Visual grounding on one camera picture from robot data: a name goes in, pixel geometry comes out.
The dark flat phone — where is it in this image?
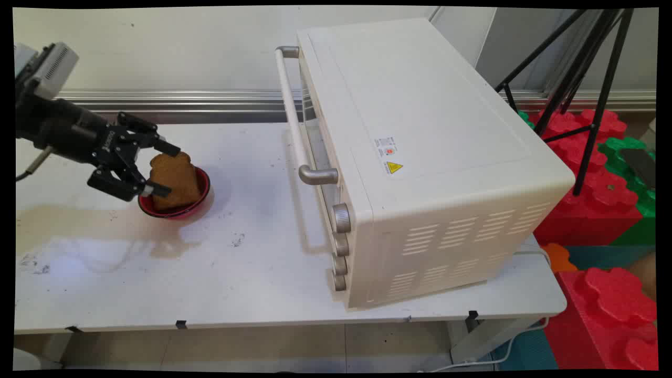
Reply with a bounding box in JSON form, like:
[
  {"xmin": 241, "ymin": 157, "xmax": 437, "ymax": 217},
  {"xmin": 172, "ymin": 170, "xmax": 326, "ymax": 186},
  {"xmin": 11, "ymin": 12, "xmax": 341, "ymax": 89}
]
[{"xmin": 619, "ymin": 148, "xmax": 657, "ymax": 190}]

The brown toast slice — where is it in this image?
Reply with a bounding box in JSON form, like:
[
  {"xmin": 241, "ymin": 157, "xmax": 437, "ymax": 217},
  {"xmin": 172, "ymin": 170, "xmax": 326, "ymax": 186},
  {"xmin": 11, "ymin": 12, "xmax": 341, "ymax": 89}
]
[{"xmin": 149, "ymin": 152, "xmax": 202, "ymax": 212}]

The white toaster oven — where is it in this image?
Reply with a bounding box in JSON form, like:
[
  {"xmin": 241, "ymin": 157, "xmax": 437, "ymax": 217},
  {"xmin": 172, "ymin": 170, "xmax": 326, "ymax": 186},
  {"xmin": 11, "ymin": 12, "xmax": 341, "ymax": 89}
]
[{"xmin": 296, "ymin": 18, "xmax": 576, "ymax": 310}]

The black tripod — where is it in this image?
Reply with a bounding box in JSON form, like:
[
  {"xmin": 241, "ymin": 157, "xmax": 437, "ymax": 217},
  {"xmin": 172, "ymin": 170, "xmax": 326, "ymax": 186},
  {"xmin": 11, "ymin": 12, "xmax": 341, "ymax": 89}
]
[{"xmin": 495, "ymin": 8, "xmax": 635, "ymax": 196}]

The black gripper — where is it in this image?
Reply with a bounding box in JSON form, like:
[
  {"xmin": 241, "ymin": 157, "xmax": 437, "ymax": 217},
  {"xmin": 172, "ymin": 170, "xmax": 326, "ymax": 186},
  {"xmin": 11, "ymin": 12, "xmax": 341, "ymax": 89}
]
[{"xmin": 15, "ymin": 96, "xmax": 181, "ymax": 202}]

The orange foam piece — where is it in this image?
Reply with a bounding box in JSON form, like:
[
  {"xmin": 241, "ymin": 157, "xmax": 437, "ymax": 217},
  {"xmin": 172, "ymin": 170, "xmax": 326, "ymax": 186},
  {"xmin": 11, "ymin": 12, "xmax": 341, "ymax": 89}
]
[{"xmin": 541, "ymin": 243, "xmax": 579, "ymax": 274}]

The white table leg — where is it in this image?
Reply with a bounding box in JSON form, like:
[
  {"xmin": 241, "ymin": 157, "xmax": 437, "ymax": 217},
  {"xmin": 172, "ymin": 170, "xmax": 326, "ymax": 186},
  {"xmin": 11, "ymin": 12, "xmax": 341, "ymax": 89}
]
[{"xmin": 446, "ymin": 315, "xmax": 548, "ymax": 364}]

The white power cable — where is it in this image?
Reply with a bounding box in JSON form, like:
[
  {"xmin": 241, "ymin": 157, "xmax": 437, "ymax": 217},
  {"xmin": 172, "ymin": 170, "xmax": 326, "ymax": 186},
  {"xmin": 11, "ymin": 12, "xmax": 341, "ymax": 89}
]
[{"xmin": 419, "ymin": 248, "xmax": 553, "ymax": 373}]

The red bowl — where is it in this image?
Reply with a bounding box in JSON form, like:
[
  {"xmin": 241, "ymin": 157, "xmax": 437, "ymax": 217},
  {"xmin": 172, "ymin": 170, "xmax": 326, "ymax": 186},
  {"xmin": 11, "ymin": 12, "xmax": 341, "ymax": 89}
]
[{"xmin": 138, "ymin": 166, "xmax": 212, "ymax": 220}]

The white oven label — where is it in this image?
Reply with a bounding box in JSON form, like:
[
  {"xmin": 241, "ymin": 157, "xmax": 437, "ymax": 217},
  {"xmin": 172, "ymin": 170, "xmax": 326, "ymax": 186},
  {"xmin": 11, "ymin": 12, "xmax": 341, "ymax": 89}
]
[{"xmin": 373, "ymin": 137, "xmax": 398, "ymax": 158}]

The large silver oven knob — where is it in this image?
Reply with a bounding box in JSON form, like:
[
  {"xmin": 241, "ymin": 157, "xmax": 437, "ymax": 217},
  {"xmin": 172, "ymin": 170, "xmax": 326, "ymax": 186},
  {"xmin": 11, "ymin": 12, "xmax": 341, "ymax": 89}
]
[{"xmin": 331, "ymin": 203, "xmax": 352, "ymax": 234}]

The oven door with handle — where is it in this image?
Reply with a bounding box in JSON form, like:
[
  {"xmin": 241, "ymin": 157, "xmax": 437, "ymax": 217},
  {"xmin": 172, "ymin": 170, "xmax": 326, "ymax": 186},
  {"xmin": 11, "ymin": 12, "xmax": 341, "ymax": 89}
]
[{"xmin": 275, "ymin": 46, "xmax": 342, "ymax": 211}]

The green foam block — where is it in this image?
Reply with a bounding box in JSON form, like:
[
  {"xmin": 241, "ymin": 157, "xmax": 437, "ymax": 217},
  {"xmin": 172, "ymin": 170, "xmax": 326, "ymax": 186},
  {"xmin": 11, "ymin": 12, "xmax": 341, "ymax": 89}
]
[{"xmin": 598, "ymin": 137, "xmax": 657, "ymax": 247}]

